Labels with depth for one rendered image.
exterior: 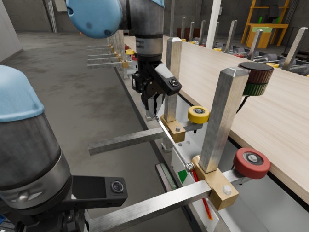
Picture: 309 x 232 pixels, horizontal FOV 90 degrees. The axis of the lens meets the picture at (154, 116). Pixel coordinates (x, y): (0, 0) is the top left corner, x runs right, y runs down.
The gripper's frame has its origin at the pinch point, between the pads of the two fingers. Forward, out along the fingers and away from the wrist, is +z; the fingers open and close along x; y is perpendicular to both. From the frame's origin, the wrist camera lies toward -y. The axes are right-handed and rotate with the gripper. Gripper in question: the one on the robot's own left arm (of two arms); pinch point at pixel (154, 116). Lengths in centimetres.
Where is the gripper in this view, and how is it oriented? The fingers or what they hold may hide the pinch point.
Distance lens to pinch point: 53.6
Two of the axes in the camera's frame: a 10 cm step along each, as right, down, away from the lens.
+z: 0.0, 8.3, 5.5
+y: -6.4, -4.2, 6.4
